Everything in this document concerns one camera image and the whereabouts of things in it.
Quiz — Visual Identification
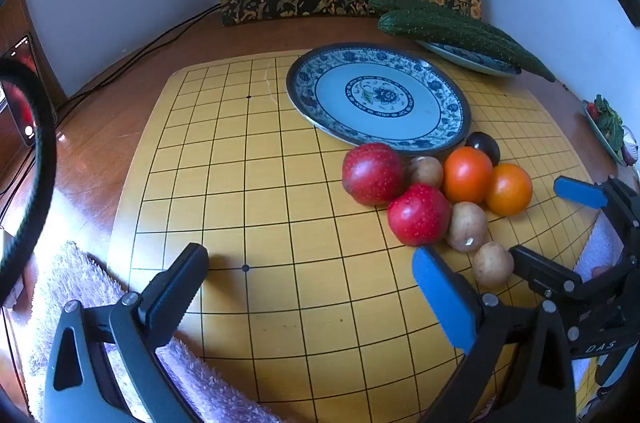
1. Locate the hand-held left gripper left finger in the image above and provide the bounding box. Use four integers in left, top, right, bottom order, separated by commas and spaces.
44, 243, 210, 423

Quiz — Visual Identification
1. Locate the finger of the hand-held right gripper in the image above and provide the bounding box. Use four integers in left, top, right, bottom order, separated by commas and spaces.
553, 176, 640, 254
509, 245, 631, 304

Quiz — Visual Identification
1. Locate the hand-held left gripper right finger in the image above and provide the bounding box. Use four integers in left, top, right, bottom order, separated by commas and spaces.
411, 245, 578, 423

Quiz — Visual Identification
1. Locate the brown potato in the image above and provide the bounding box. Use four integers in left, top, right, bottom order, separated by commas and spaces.
473, 241, 515, 289
446, 202, 488, 252

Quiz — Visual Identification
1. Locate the orange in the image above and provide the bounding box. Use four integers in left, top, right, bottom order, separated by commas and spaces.
442, 146, 494, 205
485, 163, 533, 216

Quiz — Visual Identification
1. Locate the red apple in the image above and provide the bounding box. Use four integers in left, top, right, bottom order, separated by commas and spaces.
387, 184, 452, 247
342, 142, 406, 206

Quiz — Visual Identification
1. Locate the dark purple plum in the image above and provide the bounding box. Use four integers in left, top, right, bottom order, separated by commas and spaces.
465, 131, 501, 166

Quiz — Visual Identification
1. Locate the brown kiwi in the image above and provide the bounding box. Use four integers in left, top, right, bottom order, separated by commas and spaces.
406, 156, 444, 190

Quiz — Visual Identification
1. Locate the large blue floral plate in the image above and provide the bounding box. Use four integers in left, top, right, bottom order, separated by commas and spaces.
286, 42, 472, 154

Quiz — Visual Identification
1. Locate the decorative vegetable plate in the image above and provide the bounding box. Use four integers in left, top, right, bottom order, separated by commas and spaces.
581, 94, 640, 167

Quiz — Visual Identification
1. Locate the lavender fluffy towel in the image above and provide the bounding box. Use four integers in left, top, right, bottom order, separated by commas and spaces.
25, 213, 626, 423

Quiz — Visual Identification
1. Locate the yellow grid game board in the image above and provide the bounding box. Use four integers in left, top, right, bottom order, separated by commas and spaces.
107, 53, 598, 419

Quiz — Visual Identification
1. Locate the small blue white plate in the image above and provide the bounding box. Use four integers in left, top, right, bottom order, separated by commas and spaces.
417, 40, 522, 77

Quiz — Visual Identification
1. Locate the green cucumber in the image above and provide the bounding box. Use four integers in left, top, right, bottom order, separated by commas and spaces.
369, 0, 516, 41
377, 10, 557, 83

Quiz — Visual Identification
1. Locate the smartphone with lit screen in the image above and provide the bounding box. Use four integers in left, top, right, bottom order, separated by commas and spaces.
0, 33, 41, 147

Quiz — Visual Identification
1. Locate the black ring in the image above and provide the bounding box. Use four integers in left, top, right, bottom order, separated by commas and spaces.
0, 58, 58, 309

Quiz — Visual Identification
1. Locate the black cable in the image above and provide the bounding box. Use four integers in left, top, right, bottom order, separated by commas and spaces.
55, 3, 222, 114
60, 6, 222, 119

